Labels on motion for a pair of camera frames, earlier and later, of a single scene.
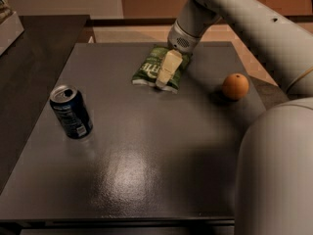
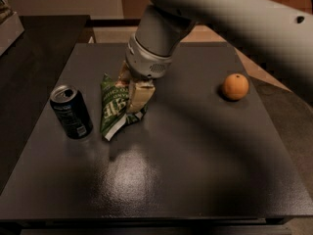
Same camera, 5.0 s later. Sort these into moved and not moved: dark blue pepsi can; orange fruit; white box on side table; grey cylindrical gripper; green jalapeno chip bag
Moved: green jalapeno chip bag; grey cylindrical gripper
Not moved: orange fruit; white box on side table; dark blue pepsi can
